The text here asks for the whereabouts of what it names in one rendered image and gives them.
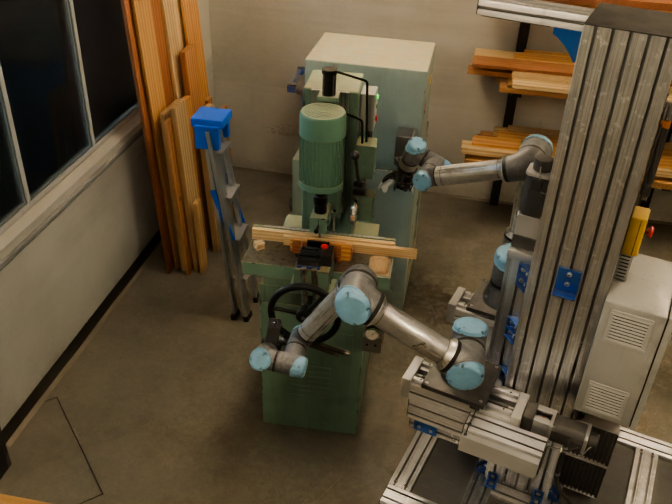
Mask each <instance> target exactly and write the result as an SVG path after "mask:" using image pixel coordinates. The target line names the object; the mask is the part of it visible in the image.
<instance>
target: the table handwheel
mask: <svg viewBox="0 0 672 504"><path fill-rule="evenodd" d="M297 290H303V291H309V292H313V293H315V294H318V295H319V296H320V297H319V298H318V299H317V300H316V301H315V302H314V303H313V296H308V301H306V302H304V303H303V305H302V306H300V307H299V308H298V311H297V310H291V309H285V308H281V307H277V306H275V305H276V303H277V301H278V299H279V298H280V297H281V296H283V295H284V294H286V293H288V292H291V291H297ZM328 294H329V293H328V292H327V291H326V290H324V289H322V288H320V287H318V286H315V285H312V284H307V283H293V284H289V285H286V286H283V287H281V288H280V289H278V290H277V291H276V292H275V293H274V294H273V295H272V297H271V298H270V300H269V303H268V309H267V311H268V317H269V319H270V318H276V316H275V311H280V312H285V313H289V314H294V315H296V319H297V321H299V322H300V323H303V321H304V320H305V319H306V318H307V317H308V316H309V315H310V314H311V313H312V312H313V309H314V308H315V307H316V306H317V305H318V304H319V303H320V302H321V301H322V300H323V299H325V298H326V297H327V295H328ZM312 303H313V304H312ZM341 321H342V319H341V318H340V317H339V316H338V317H337V318H336V319H335V320H334V323H333V326H332V327H331V329H330V330H329V331H328V332H326V333H325V334H323V335H320V336H319V337H318V338H317V339H316V340H315V341H314V342H313V343H312V344H318V343H322V342H325V341H327V340H329V339H330V338H332V337H333V336H334V335H335V334H336V333H337V331H338V330H339V328H340V325H341Z"/></svg>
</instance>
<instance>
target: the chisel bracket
mask: <svg viewBox="0 0 672 504"><path fill-rule="evenodd" d="M331 210H332V203H328V204H327V212H326V213H325V214H316V213H315V212H314V208H313V210H312V213H311V216H310V232H313V233H314V229H316V227H317V225H319V229H318V231H319V232H318V233H322V234H326V233H327V230H328V228H329V224H330V220H331V217H332V215H331Z"/></svg>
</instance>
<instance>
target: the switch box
mask: <svg viewBox="0 0 672 504"><path fill-rule="evenodd" d="M377 94H378V87H377V86H369V92H368V131H373V130H374V127H375V123H376V121H375V116H376V111H377V108H376V103H377V101H376V100H377ZM359 118H361V119H362V120H363V123H364V131H365V120H366V85H364V86H363V89H362V92H361V100H360V117H359Z"/></svg>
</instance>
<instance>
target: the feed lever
mask: <svg viewBox="0 0 672 504"><path fill-rule="evenodd" d="M350 157H351V159H352V160H354V165H355V172H356V179H357V181H355V182H354V184H353V195H356V196H365V193H366V182H362V181H360V175H359V167H358V159H359V157H360V154H359V152H358V151H352V152H351V154H350Z"/></svg>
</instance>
